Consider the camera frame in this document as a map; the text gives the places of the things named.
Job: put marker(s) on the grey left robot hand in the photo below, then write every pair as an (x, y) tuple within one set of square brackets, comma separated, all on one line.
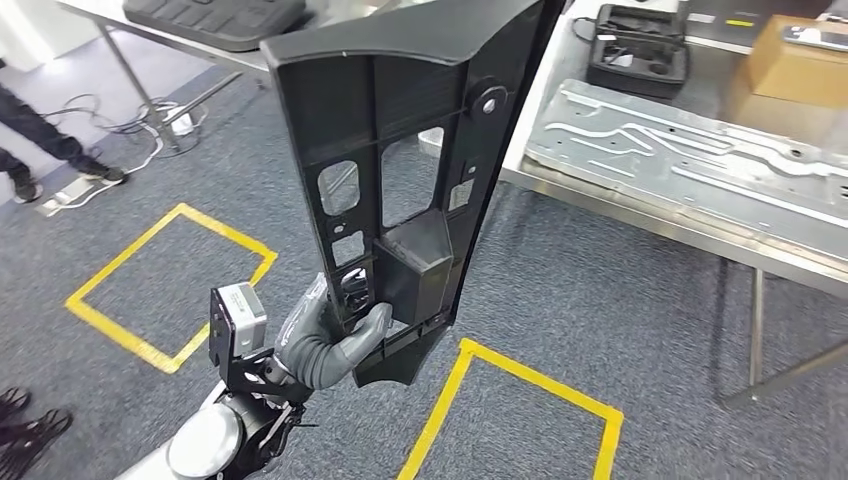
[(305, 318)]

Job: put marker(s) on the black plastic car panel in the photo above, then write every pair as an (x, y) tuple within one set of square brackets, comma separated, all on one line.
[(424, 265)]

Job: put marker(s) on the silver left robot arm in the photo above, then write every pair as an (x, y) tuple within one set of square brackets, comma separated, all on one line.
[(318, 368)]

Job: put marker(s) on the black moulded car part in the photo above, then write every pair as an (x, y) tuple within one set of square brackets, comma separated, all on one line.
[(218, 23)]

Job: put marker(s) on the stainless steel workbench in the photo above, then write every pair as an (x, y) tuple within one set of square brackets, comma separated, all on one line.
[(563, 60)]

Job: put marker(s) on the yellow floor tape square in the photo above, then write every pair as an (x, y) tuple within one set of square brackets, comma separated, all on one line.
[(119, 336)]

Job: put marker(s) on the white power adapter block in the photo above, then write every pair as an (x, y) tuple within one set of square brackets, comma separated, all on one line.
[(179, 124)]

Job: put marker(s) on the white floor power strip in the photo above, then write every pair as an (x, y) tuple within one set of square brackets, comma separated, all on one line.
[(66, 195)]

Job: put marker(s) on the steel leg table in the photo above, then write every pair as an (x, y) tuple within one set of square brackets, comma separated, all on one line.
[(338, 10)]

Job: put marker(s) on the person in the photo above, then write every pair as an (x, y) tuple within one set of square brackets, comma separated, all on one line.
[(40, 129)]

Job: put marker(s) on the stamped sheet metal panel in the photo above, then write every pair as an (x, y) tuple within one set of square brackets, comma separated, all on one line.
[(662, 152)]

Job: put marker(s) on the black foam tool case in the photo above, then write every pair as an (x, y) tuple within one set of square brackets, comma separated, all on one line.
[(662, 46)]

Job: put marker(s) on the small yellow label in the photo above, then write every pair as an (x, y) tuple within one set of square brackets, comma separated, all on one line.
[(740, 23)]

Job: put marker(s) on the brown cardboard box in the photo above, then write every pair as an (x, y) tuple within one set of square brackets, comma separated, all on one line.
[(795, 73)]

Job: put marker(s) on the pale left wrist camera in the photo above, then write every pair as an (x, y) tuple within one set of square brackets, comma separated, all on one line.
[(245, 324)]

